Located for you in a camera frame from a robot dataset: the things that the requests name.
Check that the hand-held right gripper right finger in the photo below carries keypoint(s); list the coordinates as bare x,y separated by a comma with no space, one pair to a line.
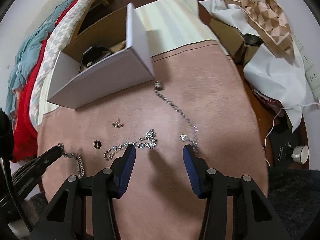
191,168

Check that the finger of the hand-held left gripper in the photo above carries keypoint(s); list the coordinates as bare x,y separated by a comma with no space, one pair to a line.
47,156

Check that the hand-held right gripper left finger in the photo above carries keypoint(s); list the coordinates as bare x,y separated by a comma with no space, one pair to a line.
128,163

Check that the white cardboard box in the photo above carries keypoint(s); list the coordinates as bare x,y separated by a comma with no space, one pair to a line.
110,80

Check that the small silver bead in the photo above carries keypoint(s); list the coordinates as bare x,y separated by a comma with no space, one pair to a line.
183,137

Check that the small bronze earring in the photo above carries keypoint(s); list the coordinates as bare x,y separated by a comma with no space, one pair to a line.
117,124

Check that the red blanket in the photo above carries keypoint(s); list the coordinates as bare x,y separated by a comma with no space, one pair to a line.
25,120

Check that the pink and cream table cloth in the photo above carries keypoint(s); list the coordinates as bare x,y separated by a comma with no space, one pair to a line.
155,110

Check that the black metal tool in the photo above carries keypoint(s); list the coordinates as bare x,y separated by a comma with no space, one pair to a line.
281,151

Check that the red patterned cloth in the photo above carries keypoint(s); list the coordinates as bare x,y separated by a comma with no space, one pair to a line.
268,101

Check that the dark fluffy rug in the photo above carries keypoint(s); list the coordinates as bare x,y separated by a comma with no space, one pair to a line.
295,200

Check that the white cup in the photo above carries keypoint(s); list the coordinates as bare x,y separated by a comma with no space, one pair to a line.
300,153

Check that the black item in box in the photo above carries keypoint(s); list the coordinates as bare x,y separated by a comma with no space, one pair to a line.
93,53

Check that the checked pale quilt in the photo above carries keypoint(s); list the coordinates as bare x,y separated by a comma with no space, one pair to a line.
60,35

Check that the white cloth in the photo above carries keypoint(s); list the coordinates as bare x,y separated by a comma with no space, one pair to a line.
272,72

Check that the brown cardboard box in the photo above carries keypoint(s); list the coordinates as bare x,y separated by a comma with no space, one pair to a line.
225,32

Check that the white power strip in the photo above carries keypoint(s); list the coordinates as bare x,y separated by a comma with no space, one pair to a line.
311,72

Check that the beige checked patterned cloth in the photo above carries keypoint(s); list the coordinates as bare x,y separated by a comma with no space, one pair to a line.
267,15

